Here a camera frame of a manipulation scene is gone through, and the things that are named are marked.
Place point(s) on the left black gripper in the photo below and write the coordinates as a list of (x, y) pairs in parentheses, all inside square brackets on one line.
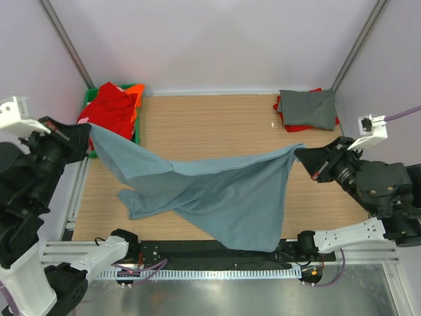
[(75, 135)]

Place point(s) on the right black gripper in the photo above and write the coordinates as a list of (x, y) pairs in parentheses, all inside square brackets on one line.
[(318, 161)]

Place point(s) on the blue-grey t shirt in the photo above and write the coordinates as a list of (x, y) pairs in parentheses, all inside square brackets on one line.
[(239, 201)]

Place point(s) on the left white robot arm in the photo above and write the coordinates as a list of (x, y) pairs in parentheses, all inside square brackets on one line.
[(28, 182)]

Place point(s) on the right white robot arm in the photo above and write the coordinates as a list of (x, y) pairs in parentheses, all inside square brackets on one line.
[(389, 193)]

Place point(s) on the pink t shirt in bin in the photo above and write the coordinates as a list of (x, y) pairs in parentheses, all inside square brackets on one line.
[(84, 120)]

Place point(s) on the green plastic bin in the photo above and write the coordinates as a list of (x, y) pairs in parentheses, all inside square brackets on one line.
[(135, 131)]

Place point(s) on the red t shirt in bin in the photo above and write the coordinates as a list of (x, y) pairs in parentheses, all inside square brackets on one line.
[(108, 112)]

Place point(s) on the folded grey t shirt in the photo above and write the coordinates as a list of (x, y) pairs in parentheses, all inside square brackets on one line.
[(309, 108)]

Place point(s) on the folded red t shirt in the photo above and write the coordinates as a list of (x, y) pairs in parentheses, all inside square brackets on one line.
[(292, 127)]

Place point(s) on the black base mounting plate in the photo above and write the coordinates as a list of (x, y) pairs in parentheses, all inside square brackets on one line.
[(210, 255)]

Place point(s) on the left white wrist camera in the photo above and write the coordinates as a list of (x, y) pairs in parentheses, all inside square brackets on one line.
[(15, 118)]

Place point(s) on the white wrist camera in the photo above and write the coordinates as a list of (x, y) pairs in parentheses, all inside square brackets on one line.
[(372, 132), (15, 118)]

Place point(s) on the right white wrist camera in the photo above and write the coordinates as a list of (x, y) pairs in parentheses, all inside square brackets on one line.
[(372, 132)]

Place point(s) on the white slotted cable duct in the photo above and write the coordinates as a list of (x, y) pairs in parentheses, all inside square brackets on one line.
[(119, 275)]

